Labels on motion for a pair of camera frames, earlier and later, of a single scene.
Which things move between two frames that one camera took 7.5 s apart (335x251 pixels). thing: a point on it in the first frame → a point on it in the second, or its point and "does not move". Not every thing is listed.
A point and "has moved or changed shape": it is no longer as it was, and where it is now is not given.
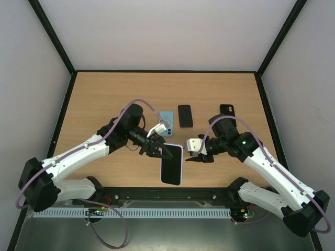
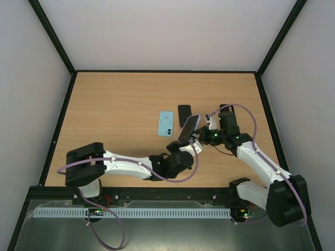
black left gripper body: (147, 145) → (170, 146)
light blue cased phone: (168, 116) does not move
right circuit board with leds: (248, 212) does not move
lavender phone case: (181, 166) has moved or changed shape
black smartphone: (185, 117) does not move
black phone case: (227, 110) does not move
